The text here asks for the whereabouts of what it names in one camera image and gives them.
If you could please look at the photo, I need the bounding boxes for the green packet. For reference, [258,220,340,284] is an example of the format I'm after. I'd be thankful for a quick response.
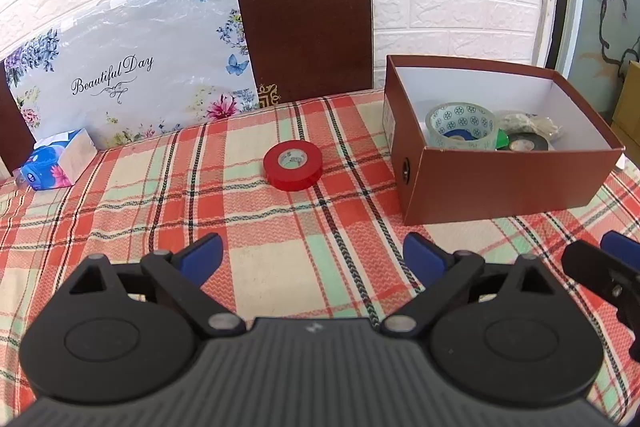
[496,129,510,150]

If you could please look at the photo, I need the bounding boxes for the blue pink tissue pack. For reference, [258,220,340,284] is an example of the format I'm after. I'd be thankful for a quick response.
[18,129,98,191]

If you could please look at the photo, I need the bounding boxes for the black electrical tape roll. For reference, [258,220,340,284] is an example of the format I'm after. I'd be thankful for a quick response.
[506,132,550,152]

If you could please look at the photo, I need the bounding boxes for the brown cardboard carton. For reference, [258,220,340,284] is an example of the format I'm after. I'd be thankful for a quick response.
[612,62,640,157]

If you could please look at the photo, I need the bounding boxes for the red electrical tape roll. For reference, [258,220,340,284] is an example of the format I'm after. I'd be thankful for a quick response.
[262,140,323,192]

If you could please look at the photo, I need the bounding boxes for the clear packing tape roll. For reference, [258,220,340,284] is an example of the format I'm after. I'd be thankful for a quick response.
[425,102,499,150]

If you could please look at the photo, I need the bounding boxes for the small clear plastic packet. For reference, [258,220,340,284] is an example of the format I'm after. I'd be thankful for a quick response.
[498,112,563,142]

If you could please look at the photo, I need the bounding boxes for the blue electrical tape roll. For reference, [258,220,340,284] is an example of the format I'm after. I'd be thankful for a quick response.
[444,129,476,141]

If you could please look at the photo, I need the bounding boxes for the floral plastic bedding bag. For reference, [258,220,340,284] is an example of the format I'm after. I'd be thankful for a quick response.
[3,0,258,148]

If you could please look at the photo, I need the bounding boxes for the white painted door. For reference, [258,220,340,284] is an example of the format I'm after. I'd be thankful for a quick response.
[544,0,640,118]

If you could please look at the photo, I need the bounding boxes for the brown cardboard shoe box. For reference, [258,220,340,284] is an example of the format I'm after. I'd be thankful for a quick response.
[383,55,624,225]

